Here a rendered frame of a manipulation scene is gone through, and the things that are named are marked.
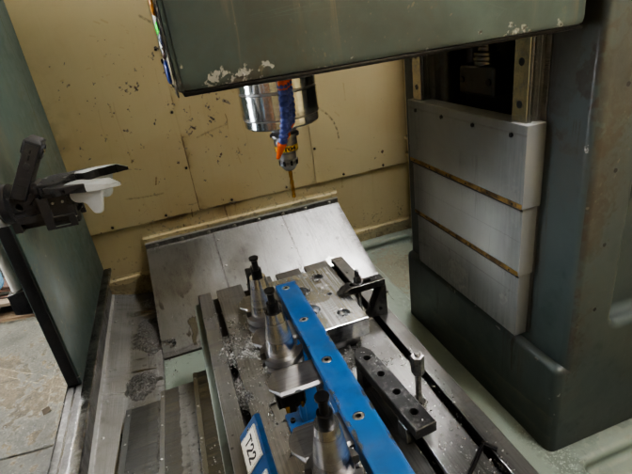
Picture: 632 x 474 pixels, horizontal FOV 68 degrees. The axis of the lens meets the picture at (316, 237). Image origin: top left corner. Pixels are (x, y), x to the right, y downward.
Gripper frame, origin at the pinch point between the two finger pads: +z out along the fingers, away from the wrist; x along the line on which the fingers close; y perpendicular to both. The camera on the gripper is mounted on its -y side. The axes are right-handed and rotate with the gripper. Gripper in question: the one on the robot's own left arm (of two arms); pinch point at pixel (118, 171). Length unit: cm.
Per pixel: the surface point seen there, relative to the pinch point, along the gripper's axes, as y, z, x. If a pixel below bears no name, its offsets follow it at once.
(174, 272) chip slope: 67, -10, -92
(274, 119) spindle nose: -3.8, 29.9, -2.8
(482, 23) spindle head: -17, 60, 20
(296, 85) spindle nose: -9.5, 35.2, -2.9
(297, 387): 23, 22, 40
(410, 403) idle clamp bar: 48, 43, 25
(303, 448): 23, 20, 50
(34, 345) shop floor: 145, -122, -193
